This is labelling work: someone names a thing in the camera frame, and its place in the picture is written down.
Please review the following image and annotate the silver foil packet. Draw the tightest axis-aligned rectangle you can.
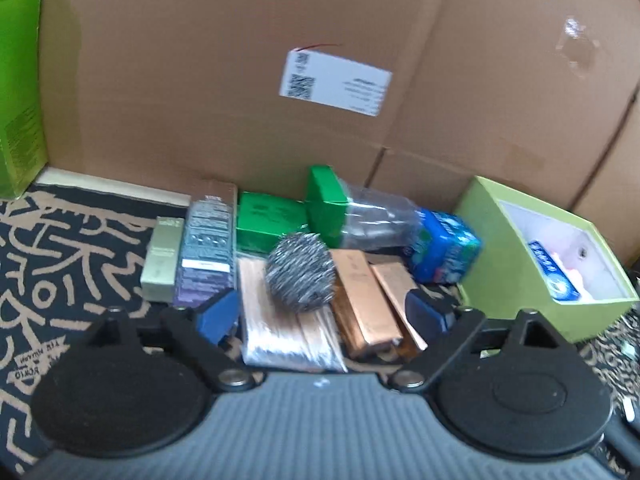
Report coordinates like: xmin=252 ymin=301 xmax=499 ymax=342
xmin=236 ymin=256 xmax=349 ymax=373

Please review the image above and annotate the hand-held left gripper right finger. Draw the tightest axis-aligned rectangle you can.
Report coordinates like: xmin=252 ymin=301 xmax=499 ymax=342
xmin=390 ymin=287 xmax=567 ymax=393

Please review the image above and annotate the steel wool scrubber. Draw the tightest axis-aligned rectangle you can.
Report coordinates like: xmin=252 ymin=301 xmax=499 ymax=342
xmin=265 ymin=232 xmax=337 ymax=313

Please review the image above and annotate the tall green carton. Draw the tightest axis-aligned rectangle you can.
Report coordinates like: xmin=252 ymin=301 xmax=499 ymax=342
xmin=0 ymin=0 xmax=49 ymax=200

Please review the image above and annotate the large brown cardboard box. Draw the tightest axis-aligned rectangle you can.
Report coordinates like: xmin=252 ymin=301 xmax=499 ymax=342
xmin=30 ymin=0 xmax=640 ymax=271

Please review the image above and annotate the white shipping label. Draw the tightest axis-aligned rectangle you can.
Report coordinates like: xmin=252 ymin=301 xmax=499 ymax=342
xmin=278 ymin=49 xmax=393 ymax=118

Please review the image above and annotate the purple holographic box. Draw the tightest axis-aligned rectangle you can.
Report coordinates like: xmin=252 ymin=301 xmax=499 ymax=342
xmin=172 ymin=180 xmax=238 ymax=311

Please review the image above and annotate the black and tan patterned mat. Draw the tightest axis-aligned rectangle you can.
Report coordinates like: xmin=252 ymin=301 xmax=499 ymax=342
xmin=0 ymin=182 xmax=640 ymax=476

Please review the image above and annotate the green cube box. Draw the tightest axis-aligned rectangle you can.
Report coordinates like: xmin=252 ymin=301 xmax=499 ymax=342
xmin=306 ymin=165 xmax=349 ymax=250

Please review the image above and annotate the copper box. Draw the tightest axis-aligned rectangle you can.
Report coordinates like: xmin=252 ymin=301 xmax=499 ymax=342
xmin=371 ymin=262 xmax=431 ymax=351
xmin=327 ymin=249 xmax=403 ymax=360

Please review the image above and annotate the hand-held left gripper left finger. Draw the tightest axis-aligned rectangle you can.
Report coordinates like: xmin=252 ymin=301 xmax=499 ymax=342
xmin=75 ymin=289 xmax=258 ymax=393

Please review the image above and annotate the pale green slim box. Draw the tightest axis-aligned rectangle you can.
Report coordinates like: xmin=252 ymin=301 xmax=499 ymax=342
xmin=140 ymin=216 xmax=187 ymax=303

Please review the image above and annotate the pink packet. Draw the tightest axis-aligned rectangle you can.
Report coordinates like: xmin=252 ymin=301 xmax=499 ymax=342
xmin=554 ymin=252 xmax=587 ymax=288

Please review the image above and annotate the blue tin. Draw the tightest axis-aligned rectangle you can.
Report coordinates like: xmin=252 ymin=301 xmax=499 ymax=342
xmin=410 ymin=210 xmax=483 ymax=285

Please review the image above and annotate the blue toothpaste box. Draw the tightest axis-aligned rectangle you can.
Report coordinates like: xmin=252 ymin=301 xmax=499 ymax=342
xmin=527 ymin=240 xmax=582 ymax=302

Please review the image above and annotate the light green storage box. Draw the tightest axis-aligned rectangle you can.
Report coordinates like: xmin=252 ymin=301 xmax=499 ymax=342
xmin=452 ymin=176 xmax=640 ymax=345

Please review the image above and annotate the clear plastic bottle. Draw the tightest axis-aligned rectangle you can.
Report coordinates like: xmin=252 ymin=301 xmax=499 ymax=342
xmin=340 ymin=183 xmax=426 ymax=253

